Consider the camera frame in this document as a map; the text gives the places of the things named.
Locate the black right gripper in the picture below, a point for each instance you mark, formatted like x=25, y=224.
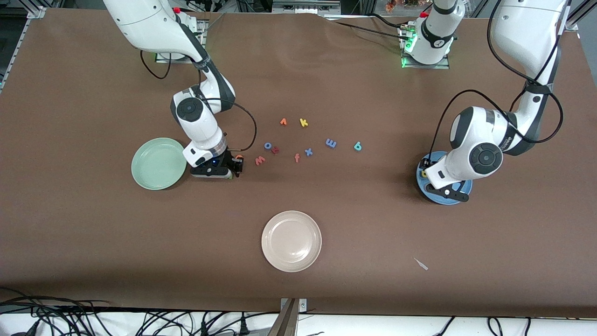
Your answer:
x=228, y=161

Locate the red foam letter w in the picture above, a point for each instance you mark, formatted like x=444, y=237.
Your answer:
x=260, y=161

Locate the teal foam letter b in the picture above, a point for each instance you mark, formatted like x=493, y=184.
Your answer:
x=357, y=147

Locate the blue foam letter E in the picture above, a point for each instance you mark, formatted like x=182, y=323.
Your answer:
x=330, y=143

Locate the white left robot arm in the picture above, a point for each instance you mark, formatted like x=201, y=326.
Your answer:
x=522, y=32

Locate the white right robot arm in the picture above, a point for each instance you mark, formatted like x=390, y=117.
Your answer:
x=149, y=23

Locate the blue plate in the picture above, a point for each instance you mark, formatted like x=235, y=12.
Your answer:
x=440, y=199

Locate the green plate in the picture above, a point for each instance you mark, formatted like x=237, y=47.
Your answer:
x=158, y=172

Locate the small white paper scrap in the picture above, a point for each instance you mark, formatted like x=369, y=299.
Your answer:
x=422, y=265

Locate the beige plate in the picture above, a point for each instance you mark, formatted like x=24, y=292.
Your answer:
x=291, y=242

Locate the brown table cover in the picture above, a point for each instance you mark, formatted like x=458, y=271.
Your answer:
x=93, y=233

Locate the orange background object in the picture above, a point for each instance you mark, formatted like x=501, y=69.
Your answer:
x=391, y=5

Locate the grey equipment box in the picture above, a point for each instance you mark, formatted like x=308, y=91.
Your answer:
x=303, y=8

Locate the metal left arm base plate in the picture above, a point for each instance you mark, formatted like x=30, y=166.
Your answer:
x=443, y=66

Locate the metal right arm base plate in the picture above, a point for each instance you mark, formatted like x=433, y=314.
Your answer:
x=163, y=60

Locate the metal post bracket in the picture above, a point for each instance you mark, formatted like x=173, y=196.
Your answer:
x=289, y=322

